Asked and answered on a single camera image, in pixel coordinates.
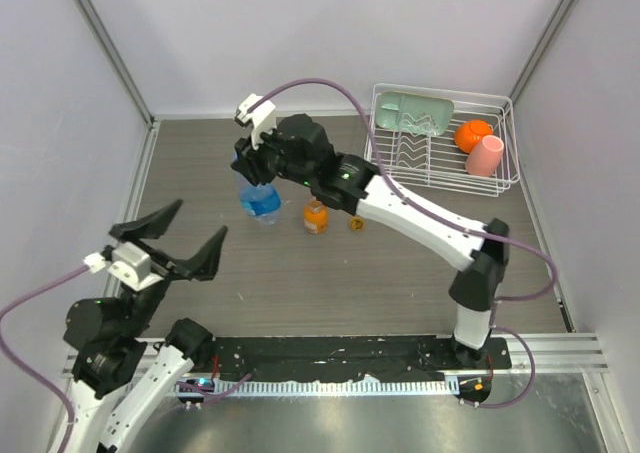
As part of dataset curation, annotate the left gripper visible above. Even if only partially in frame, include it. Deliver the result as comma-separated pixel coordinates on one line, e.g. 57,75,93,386
114,197,228,334

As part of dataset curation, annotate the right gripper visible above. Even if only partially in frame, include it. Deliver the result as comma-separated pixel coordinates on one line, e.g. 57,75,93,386
233,121,315,189

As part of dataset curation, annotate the clear blue water bottle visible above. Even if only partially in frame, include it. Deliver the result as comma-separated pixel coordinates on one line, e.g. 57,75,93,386
233,171,282,225

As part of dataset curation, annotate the orange juice bottle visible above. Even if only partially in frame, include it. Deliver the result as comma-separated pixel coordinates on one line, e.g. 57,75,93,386
303,199,329,234

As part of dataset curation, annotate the orange bottle cap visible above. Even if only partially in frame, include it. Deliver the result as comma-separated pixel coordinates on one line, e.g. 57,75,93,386
348,216,365,232

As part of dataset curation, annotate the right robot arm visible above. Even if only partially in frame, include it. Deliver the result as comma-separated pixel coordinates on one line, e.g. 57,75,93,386
231,114,509,368

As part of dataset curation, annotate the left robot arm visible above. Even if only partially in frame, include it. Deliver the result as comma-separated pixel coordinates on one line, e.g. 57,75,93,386
57,199,228,452

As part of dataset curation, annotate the mint green divided tray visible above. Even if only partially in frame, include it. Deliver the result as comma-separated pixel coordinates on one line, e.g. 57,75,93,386
374,91,454,136

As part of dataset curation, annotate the orange bowl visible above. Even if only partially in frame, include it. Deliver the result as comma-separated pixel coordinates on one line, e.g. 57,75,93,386
454,119,493,154

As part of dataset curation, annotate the pink cup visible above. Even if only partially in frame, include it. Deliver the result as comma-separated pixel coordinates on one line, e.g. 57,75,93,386
465,135,505,178

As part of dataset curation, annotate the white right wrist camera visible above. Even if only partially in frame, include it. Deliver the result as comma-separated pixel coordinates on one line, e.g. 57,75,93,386
234,93,276,150

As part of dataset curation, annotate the white wire dish rack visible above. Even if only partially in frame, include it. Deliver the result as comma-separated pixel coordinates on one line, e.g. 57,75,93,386
365,83,520,197

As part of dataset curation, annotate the white slotted cable duct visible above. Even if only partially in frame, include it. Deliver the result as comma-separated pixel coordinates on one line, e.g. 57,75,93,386
83,376,460,398

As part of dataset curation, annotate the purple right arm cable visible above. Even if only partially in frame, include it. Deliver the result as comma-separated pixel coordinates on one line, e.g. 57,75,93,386
257,77,559,410

